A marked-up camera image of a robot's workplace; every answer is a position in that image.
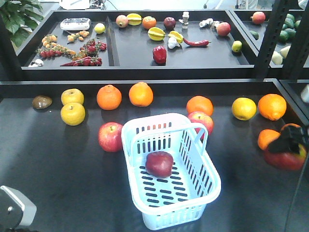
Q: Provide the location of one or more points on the yellow starfruit front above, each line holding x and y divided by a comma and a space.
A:
156, 34

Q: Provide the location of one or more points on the orange centre back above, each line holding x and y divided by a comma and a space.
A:
141, 95

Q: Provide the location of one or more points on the dark red plum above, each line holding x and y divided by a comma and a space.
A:
169, 23

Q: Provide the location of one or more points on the yellow starfruit back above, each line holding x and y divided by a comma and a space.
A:
134, 19

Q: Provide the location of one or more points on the small orange right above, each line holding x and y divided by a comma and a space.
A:
290, 124

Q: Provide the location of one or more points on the yellow pear lower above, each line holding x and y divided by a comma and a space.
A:
73, 113

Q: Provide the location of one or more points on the black left upright post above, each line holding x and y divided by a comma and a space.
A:
271, 37

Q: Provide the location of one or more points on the small orange left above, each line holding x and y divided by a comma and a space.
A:
265, 137

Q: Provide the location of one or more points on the small lime green fruit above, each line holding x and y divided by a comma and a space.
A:
236, 46

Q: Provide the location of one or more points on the yellow pear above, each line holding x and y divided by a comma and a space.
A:
73, 113
72, 95

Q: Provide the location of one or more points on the white garlic bulb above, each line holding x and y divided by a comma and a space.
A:
172, 43

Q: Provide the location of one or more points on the large red apple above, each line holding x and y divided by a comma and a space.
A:
203, 118

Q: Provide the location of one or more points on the red bell pepper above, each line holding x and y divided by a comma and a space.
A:
160, 55

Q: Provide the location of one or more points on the orange with knob left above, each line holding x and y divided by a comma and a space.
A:
109, 97

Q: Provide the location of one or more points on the black wooden produce stand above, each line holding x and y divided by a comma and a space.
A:
97, 148

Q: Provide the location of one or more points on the white remote controller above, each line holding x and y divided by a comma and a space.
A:
74, 24

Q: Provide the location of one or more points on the yellow starfruit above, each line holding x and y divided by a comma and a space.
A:
134, 19
156, 34

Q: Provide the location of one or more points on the black right upright post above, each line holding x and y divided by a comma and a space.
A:
299, 51

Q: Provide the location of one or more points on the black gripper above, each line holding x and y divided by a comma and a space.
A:
290, 139

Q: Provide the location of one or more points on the red chili pepper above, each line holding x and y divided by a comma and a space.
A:
202, 43

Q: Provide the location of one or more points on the black upright post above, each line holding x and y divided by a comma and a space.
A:
271, 37
299, 51

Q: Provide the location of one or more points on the large orange grapefruit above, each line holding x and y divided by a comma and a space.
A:
200, 103

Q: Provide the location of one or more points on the brown kiwi fruit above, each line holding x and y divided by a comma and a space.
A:
41, 102

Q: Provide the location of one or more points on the yellow pear upper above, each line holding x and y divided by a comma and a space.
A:
72, 95

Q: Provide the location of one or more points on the red apple upper tray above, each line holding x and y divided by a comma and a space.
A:
223, 29

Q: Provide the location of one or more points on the orange with nub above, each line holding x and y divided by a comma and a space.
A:
272, 106

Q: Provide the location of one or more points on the light blue plastic basket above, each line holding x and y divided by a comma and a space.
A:
194, 182

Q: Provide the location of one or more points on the yellow orange citrus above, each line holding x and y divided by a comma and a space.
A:
243, 108

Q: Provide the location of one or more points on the potted green plant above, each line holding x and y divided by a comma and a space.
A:
18, 15

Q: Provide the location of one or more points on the small orange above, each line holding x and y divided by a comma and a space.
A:
290, 124
265, 137

